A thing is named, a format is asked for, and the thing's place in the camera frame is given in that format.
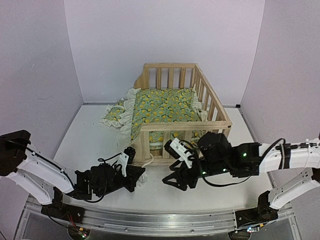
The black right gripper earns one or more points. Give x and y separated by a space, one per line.
177 176

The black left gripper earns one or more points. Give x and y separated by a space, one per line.
133 173

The lemon print bed cushion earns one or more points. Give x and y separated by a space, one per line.
144 106

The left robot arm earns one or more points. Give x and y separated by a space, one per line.
48 182

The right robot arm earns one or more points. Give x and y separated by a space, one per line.
280 156

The small lemon print pillow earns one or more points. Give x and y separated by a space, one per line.
113 113

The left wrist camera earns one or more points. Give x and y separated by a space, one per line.
126 158

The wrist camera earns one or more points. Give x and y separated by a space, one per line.
126 158
179 151

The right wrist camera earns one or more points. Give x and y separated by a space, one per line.
179 151

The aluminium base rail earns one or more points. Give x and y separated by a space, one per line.
35 224

